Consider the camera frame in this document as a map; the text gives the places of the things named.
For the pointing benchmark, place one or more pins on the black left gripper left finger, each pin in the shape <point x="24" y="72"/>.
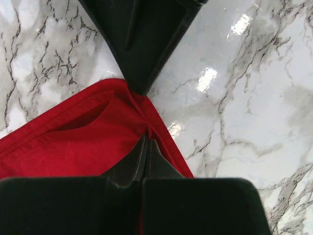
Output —
<point x="108" y="204"/>

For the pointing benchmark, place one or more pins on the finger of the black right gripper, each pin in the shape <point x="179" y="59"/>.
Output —
<point x="142" y="34"/>

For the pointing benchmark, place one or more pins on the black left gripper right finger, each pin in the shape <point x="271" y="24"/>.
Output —
<point x="175" y="205"/>

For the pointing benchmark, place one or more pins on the red cloth napkin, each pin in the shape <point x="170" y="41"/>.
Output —
<point x="86" y="135"/>

